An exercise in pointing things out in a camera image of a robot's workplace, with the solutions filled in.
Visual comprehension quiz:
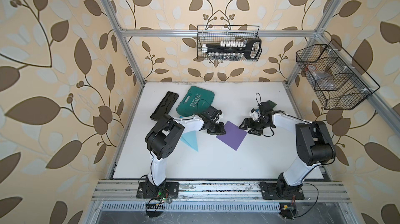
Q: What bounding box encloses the aluminium frame right side rail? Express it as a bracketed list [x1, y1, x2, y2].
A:
[333, 47, 400, 136]

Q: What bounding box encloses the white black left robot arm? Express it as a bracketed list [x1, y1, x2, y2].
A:
[145, 106, 226, 186]

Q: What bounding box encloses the aluminium frame post left rear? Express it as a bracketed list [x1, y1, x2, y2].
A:
[100, 0, 145, 87]

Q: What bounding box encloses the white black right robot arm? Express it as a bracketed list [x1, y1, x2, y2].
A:
[239, 101, 336, 195]

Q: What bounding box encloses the light blue square paper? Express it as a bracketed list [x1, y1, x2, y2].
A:
[180, 131, 199, 152]

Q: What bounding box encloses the green plastic tool case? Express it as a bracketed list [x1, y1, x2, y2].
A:
[176, 86, 215, 117]

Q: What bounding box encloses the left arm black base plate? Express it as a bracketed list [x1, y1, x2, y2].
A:
[136, 181, 179, 199]

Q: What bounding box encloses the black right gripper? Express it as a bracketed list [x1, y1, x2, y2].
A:
[239, 118, 270, 135]

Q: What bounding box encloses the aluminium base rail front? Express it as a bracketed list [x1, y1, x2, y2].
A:
[92, 180, 351, 203]

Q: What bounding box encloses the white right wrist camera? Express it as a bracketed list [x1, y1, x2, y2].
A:
[250, 109, 260, 121]

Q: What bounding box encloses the small circuit board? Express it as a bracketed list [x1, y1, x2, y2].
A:
[145, 198, 170, 218]
[279, 203, 297, 219]

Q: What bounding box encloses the aluminium frame post right rear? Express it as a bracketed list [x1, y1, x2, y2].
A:
[285, 0, 358, 86]

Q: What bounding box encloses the black wire basket rear wall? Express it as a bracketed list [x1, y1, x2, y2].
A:
[196, 24, 262, 62]

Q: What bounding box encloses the aluminium frame rear crossbar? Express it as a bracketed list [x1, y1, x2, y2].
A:
[121, 29, 318, 38]

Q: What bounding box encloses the black wire basket wall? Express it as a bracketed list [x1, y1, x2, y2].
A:
[196, 24, 262, 62]
[296, 39, 373, 110]

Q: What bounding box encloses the black wire basket right wall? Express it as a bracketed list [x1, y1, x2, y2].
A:
[296, 39, 373, 110]

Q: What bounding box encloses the purple square paper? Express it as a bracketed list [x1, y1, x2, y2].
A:
[217, 121, 248, 151]

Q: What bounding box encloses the black foam tool tray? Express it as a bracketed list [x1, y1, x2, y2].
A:
[150, 91, 179, 121]

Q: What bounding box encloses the small circuit board right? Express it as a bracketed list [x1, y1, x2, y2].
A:
[279, 203, 297, 219]

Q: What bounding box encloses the black socket set holder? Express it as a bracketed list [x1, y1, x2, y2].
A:
[200, 38, 262, 61]

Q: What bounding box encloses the small circuit board left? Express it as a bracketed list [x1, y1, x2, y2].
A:
[145, 198, 170, 218]

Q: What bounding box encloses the aluminium frame post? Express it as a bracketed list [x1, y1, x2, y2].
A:
[285, 0, 358, 86]
[100, 0, 145, 87]

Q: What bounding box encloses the plastic bag in basket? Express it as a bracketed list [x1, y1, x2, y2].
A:
[306, 69, 338, 91]

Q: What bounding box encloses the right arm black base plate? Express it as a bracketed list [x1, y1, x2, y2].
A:
[259, 182, 305, 200]

